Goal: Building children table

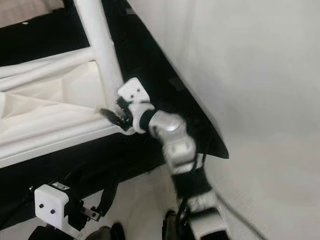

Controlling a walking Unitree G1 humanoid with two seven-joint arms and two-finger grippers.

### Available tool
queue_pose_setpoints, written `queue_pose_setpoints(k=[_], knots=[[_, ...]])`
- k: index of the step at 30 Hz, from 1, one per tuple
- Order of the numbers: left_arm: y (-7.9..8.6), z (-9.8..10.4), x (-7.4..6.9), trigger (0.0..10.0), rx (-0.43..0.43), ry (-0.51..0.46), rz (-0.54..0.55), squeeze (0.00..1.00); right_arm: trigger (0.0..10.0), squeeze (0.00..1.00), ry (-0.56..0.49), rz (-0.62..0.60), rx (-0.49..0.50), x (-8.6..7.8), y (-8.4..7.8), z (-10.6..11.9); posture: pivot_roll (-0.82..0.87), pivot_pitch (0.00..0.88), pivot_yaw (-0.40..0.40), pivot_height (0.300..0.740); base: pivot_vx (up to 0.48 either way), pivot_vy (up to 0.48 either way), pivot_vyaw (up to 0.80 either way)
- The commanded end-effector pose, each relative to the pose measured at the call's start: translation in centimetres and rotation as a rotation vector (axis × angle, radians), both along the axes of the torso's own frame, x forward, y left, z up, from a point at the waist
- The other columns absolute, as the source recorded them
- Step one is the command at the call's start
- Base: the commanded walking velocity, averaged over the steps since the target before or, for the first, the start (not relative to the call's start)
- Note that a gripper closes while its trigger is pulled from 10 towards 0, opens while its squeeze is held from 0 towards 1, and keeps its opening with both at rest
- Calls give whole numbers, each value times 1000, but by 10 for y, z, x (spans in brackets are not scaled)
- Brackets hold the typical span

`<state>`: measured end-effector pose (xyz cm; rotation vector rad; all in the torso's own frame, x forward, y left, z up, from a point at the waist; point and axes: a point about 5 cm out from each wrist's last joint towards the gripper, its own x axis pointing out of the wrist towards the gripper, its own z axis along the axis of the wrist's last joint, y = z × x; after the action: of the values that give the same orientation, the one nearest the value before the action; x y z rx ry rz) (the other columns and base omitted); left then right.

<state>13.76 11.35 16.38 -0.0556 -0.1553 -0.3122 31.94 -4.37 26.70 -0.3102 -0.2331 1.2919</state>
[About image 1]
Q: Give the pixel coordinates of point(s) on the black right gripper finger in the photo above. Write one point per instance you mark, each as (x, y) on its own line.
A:
(109, 115)

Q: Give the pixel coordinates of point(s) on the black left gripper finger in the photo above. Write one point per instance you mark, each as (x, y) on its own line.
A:
(107, 198)
(75, 175)

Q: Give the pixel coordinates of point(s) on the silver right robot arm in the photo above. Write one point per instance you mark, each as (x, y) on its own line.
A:
(180, 145)

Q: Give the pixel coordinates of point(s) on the white plastic children table top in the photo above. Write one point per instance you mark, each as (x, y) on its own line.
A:
(50, 110)

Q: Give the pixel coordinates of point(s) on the white patterned cloth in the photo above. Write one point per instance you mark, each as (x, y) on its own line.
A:
(25, 10)

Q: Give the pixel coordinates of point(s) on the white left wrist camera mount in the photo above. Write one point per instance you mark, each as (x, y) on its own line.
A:
(51, 207)

